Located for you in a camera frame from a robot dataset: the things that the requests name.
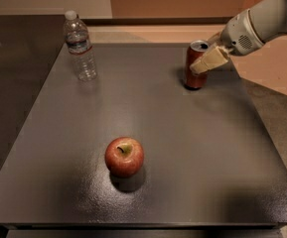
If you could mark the red apple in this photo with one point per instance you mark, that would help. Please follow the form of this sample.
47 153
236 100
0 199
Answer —
124 157

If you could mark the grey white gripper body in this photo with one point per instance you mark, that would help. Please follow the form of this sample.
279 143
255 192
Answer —
238 34

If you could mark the red coke can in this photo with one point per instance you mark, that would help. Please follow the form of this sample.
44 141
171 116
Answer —
194 78

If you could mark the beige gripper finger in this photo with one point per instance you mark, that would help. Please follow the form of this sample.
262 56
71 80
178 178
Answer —
215 39
215 56

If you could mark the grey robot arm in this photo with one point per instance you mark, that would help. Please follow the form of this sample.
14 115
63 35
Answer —
269 19

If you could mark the clear plastic water bottle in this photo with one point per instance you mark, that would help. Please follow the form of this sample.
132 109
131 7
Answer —
80 47

